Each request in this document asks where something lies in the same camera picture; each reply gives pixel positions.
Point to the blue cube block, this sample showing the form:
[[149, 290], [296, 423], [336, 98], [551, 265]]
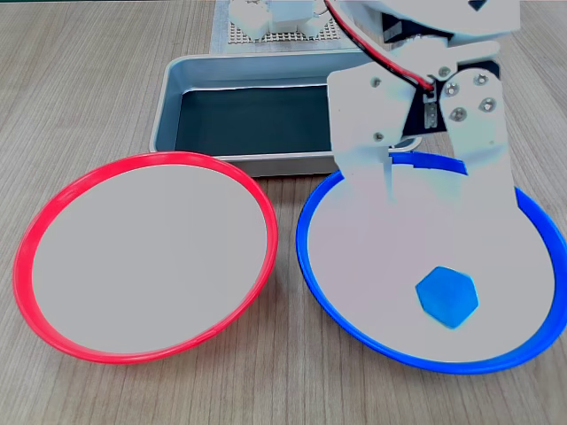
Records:
[[447, 296]]

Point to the white dish blue rim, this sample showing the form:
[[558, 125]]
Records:
[[376, 274]]

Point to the black tray liner mat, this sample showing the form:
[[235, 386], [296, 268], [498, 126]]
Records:
[[248, 119]]

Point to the silver metal tray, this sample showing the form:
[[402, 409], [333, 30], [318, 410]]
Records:
[[195, 73]]

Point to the white dish red rim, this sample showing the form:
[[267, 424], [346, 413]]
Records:
[[150, 261]]

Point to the white perforated base plate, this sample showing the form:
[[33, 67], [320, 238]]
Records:
[[283, 38]]

